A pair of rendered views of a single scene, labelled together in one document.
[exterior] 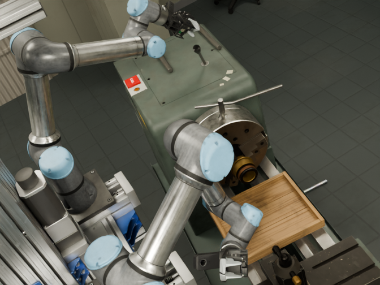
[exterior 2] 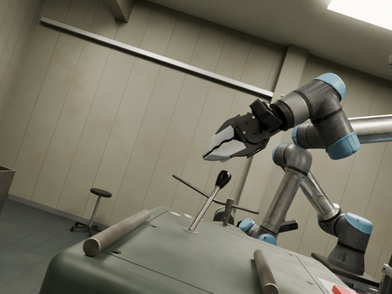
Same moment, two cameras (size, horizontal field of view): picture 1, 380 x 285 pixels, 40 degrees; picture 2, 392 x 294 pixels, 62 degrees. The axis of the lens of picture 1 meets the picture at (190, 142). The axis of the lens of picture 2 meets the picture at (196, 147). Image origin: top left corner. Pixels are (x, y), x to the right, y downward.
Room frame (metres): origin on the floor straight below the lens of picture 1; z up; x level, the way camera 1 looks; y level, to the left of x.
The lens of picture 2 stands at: (2.59, -0.04, 1.41)
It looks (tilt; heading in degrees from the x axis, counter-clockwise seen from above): 2 degrees up; 195
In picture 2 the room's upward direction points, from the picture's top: 18 degrees clockwise
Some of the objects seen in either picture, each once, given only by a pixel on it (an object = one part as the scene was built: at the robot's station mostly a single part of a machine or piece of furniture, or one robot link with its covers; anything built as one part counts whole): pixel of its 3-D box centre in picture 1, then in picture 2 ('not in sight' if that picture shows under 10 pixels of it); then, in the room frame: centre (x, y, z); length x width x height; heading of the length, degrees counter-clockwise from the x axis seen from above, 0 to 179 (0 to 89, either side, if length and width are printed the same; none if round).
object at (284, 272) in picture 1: (286, 264); not in sight; (0.89, -0.14, 1.14); 0.08 x 0.08 x 0.03
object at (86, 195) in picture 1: (73, 189); not in sight; (1.46, 0.48, 1.21); 0.15 x 0.15 x 0.10
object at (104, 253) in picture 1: (109, 261); (354, 230); (0.98, 0.34, 1.33); 0.13 x 0.12 x 0.14; 28
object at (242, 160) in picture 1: (244, 168); not in sight; (1.38, -0.16, 1.08); 0.09 x 0.09 x 0.09; 8
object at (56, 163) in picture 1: (59, 168); not in sight; (1.47, 0.48, 1.33); 0.13 x 0.12 x 0.14; 22
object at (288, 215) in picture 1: (264, 216); not in sight; (1.29, -0.17, 0.89); 0.36 x 0.30 x 0.04; 98
